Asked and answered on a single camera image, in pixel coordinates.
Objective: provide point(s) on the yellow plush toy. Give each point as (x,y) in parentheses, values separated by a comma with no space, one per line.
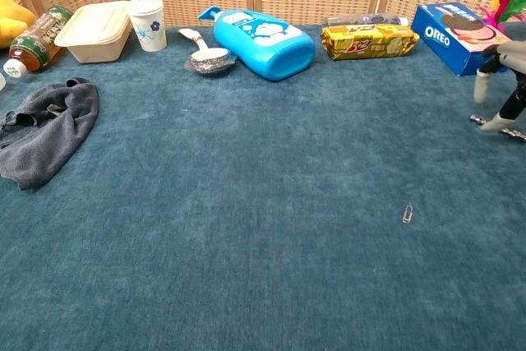
(10,18)

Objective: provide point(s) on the beige lidded lunch box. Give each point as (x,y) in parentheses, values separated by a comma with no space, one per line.
(94,34)

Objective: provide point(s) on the white paper cup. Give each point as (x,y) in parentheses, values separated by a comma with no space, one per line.
(150,26)

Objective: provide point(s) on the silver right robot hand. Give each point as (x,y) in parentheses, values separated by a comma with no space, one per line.
(511,55)

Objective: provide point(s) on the green-label tea bottle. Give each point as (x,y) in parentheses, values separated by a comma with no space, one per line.
(39,40)

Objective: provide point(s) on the blue Oreo cookie box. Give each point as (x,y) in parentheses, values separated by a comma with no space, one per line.
(448,38)

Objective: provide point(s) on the metal paper clip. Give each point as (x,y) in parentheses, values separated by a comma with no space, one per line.
(408,214)

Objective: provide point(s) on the blue carpet table mat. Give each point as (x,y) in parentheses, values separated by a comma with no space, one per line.
(246,203)

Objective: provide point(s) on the dark grey towel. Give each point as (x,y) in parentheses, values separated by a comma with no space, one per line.
(45,129)

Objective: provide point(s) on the blue detergent pump bottle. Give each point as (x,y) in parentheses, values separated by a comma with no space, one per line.
(267,47)

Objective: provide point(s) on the clear plastic water bottle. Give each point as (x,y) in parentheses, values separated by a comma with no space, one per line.
(361,19)

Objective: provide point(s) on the yellow biscuit pack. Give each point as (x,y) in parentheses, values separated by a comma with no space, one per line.
(365,42)

